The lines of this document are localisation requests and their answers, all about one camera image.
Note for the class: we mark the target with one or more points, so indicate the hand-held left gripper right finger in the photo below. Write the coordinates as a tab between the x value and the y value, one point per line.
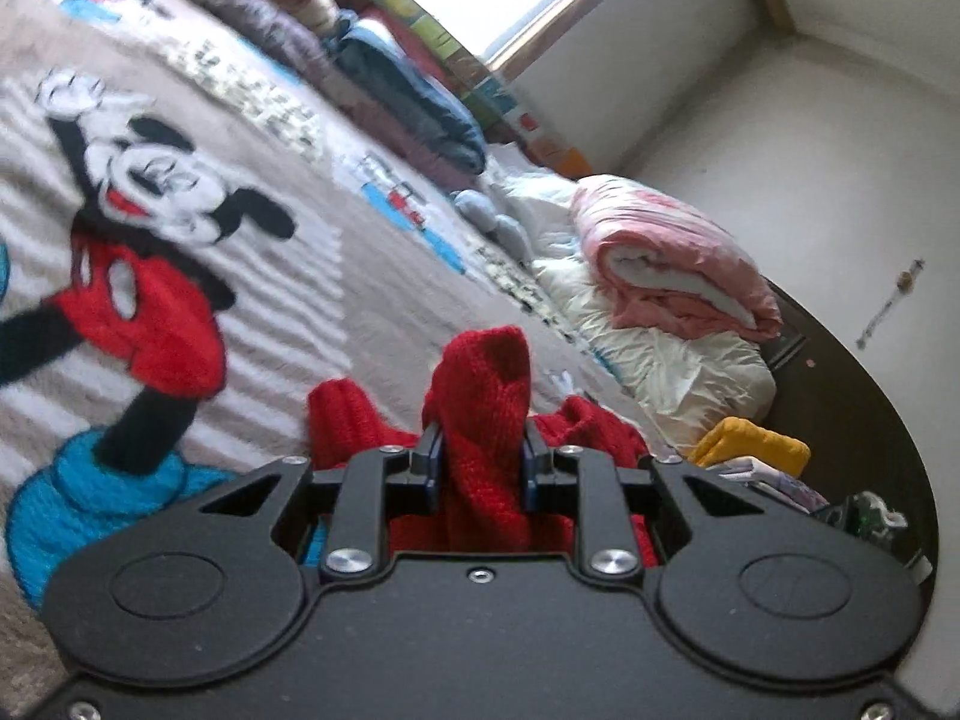
534	469

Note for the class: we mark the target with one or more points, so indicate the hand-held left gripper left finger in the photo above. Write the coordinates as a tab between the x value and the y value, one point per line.
433	469

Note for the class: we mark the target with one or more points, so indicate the red knit sweater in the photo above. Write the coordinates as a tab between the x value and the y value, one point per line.
480	390

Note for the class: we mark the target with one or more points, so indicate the stack of folded clothes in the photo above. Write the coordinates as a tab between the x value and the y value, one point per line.
787	491

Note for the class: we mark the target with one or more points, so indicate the cream white duvet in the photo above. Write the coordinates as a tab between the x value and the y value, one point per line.
675	382

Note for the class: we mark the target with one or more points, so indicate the cartoon mouse printed blanket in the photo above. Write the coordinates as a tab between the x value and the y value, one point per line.
337	300

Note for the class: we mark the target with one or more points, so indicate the yellow knit sweater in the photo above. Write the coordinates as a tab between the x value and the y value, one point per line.
757	442

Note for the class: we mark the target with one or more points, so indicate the light blue plush toy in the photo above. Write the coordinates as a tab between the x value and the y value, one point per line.
487	214

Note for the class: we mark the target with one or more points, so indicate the pink quilt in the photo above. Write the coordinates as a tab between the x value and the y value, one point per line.
660	225

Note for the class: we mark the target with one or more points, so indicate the dark wooden bed board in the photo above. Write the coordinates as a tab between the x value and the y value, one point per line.
840	405

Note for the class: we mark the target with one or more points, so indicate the dark grey garment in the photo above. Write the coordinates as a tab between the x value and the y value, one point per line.
862	514

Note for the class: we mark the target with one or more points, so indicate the blue folded blanket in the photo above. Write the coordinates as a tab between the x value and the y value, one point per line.
420	105

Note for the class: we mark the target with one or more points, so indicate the colourful printed headboard mat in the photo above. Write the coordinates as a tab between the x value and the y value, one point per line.
442	37

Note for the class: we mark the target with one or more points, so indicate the purple quilt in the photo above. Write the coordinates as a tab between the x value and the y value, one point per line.
262	22

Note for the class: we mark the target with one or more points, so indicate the small wall hanging trinket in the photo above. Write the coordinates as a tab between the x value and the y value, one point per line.
892	300

